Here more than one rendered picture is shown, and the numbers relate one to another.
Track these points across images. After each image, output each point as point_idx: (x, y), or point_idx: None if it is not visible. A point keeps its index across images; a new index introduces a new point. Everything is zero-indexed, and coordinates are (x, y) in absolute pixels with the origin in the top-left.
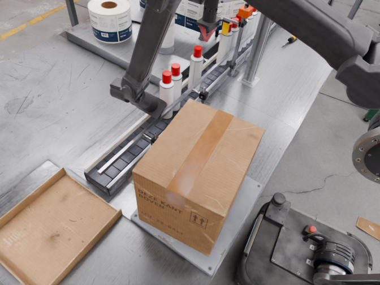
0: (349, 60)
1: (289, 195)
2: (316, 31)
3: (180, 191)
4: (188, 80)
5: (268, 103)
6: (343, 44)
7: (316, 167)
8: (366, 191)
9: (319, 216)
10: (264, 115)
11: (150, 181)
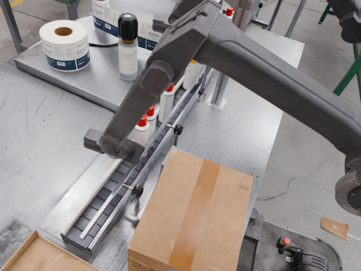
0: (360, 150)
1: (258, 204)
2: (327, 123)
3: (183, 265)
4: (159, 112)
5: (238, 127)
6: (354, 135)
7: (279, 171)
8: (325, 191)
9: (287, 221)
10: (237, 141)
11: (148, 257)
